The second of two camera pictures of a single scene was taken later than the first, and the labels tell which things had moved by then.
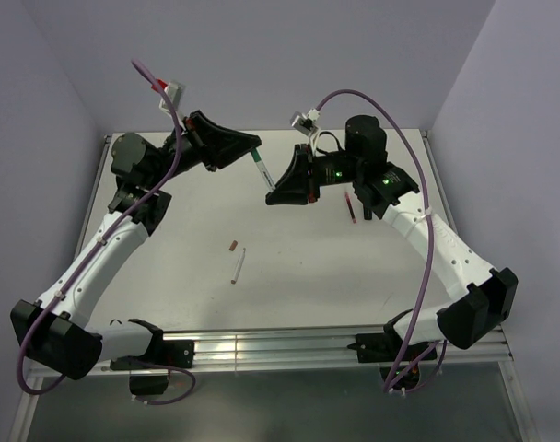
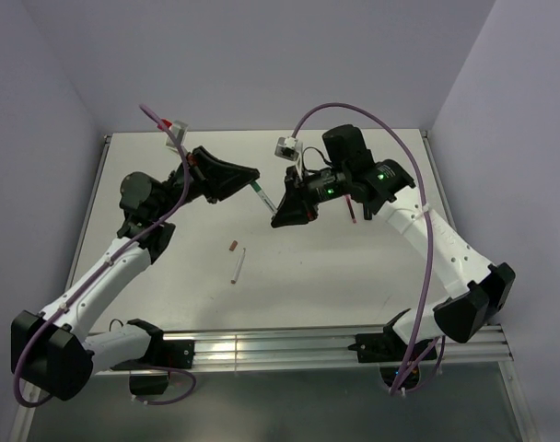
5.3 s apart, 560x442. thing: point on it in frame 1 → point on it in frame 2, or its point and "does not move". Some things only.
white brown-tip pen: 239,267 does not move
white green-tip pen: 265,176 → 268,203
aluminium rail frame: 279,348 does not move
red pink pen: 347,197 does not move
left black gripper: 215,146 → 217,180
